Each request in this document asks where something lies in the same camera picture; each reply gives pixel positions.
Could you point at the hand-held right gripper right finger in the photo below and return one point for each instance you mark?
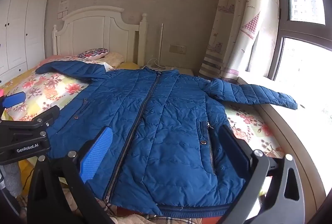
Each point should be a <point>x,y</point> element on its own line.
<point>233,151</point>

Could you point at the blue quilted jacket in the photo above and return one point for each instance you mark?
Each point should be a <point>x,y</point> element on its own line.
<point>160,123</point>

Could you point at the sailboat print curtain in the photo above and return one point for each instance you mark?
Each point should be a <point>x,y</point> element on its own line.
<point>241,19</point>

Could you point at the person's left forearm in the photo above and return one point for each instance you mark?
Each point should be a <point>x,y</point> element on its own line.
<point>13,177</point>

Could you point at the yellow bed sheet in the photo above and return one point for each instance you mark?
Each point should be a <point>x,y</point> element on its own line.
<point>15,76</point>

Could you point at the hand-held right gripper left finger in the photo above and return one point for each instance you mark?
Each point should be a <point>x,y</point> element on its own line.
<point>96,155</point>

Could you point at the wall socket panel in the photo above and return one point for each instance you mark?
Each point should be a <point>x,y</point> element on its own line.
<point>177,49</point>

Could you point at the round patterned cushion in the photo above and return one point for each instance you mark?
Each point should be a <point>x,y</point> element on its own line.
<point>92,54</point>

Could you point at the pale yellow pillow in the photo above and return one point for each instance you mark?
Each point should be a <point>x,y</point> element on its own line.
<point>114,59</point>

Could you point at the pink pillow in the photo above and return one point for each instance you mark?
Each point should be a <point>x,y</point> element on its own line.
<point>55,59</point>

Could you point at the white wooden headboard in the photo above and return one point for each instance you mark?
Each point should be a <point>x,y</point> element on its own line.
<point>90,32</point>

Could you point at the window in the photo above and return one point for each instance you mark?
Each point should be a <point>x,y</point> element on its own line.
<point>282,24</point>

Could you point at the white nightstand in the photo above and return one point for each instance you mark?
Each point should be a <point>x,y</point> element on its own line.
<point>184,71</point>

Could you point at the white wardrobe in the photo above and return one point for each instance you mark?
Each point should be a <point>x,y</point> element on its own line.
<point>18,27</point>

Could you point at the floral blanket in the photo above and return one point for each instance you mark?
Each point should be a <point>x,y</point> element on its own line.
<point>51,89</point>

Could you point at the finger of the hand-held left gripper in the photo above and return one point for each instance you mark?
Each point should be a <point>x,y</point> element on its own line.
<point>14,99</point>
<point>48,115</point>

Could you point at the white pole lamp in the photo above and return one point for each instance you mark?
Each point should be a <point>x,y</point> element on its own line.
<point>161,45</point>

